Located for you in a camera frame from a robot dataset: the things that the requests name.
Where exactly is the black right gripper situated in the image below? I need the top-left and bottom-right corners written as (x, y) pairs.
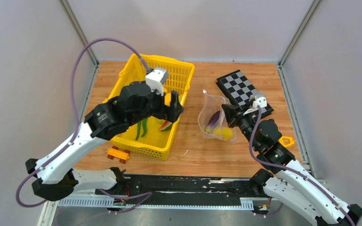
top-left (221, 103), bottom-right (260, 151)

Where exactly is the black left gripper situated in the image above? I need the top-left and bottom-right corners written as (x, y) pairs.
top-left (129, 84), bottom-right (185, 127)

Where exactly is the clear zip top bag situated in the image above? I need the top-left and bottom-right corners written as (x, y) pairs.
top-left (197, 89), bottom-right (237, 142)

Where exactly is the purple eggplant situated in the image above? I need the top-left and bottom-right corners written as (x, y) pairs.
top-left (205, 111), bottom-right (221, 134)

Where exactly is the yellow plastic basket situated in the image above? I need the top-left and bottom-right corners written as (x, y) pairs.
top-left (108, 54), bottom-right (195, 161)

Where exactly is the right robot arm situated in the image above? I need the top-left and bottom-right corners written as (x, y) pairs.
top-left (222, 104), bottom-right (362, 226)

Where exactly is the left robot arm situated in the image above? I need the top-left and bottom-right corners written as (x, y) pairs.
top-left (26, 81), bottom-right (184, 201)

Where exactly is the yellow mango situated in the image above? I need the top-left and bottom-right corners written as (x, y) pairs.
top-left (165, 93), bottom-right (172, 106)

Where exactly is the watermelon slice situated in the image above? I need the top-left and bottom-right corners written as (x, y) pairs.
top-left (159, 121), bottom-right (173, 131)

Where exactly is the black white chessboard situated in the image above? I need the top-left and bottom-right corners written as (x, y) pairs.
top-left (216, 70), bottom-right (267, 107)

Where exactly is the green bean pod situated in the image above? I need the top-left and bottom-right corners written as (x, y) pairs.
top-left (135, 121), bottom-right (142, 141)
top-left (141, 119), bottom-right (148, 137)

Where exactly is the yellow toy car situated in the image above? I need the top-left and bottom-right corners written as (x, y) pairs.
top-left (107, 146), bottom-right (131, 164)

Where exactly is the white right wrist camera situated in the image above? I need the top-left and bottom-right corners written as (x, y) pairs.
top-left (243, 93), bottom-right (267, 115)

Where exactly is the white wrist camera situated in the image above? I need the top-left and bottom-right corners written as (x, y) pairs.
top-left (243, 93), bottom-right (267, 115)
top-left (145, 67), bottom-right (169, 96)

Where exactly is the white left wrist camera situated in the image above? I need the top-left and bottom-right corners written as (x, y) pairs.
top-left (145, 67), bottom-right (169, 96)

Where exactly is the orange plastic handle piece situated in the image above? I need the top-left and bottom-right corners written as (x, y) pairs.
top-left (278, 136), bottom-right (295, 148)

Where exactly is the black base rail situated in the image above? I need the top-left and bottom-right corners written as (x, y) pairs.
top-left (58, 174), bottom-right (274, 211)

